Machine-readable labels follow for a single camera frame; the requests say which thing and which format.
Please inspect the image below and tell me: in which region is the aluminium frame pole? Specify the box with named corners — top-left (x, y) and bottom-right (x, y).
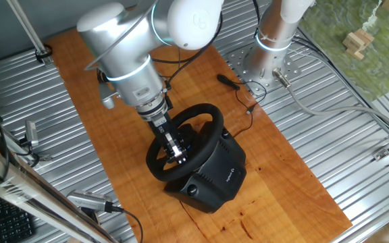
top-left (7, 0), bottom-right (54, 67)

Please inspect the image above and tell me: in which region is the black cable tie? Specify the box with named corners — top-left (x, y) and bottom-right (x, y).
top-left (34, 44), bottom-right (53, 63)

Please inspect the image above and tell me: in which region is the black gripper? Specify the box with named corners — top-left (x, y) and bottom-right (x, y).
top-left (147, 113), bottom-right (188, 165)

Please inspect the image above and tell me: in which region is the grey conduit with connector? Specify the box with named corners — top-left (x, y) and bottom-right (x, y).
top-left (271, 67), bottom-right (389, 136)

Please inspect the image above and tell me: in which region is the green textured mat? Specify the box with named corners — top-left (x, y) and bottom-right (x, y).
top-left (297, 0), bottom-right (389, 102)

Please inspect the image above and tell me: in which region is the black base cable bundle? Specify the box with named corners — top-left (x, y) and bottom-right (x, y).
top-left (292, 28), bottom-right (389, 138)

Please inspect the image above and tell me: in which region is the grey ribbed camera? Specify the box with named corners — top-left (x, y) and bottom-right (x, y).
top-left (66, 190), bottom-right (114, 213)

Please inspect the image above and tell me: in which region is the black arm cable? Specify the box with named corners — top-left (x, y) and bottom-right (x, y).
top-left (95, 11), bottom-right (224, 112)

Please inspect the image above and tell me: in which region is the silver robot mounting plate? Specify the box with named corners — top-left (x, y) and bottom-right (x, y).
top-left (226, 43), bottom-right (302, 99)

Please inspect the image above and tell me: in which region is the black USB cable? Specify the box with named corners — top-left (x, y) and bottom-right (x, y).
top-left (217, 73), bottom-right (269, 138)

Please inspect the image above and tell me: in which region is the wooden board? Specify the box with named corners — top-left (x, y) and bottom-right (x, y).
top-left (45, 11), bottom-right (353, 243)

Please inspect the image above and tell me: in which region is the aluminium frame beam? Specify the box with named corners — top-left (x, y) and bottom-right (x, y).
top-left (0, 140), bottom-right (118, 243)

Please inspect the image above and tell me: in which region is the black wheel base housing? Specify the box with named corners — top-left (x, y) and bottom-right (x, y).
top-left (163, 126), bottom-right (248, 214)

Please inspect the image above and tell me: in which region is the small wooden block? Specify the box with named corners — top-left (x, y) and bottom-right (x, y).
top-left (342, 32), bottom-right (364, 50)
top-left (355, 28), bottom-right (375, 43)
top-left (345, 47), bottom-right (365, 61)

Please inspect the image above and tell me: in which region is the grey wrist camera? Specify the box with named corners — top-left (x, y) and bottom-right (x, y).
top-left (98, 82), bottom-right (118, 110)

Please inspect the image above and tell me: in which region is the black steering wheel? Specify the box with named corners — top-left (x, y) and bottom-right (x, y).
top-left (145, 103), bottom-right (225, 182)

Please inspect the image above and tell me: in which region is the black keyboard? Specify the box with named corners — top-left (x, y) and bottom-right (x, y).
top-left (0, 194), bottom-right (36, 243)

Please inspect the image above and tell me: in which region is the black camera cable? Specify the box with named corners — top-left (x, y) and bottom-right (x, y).
top-left (108, 204), bottom-right (145, 243)

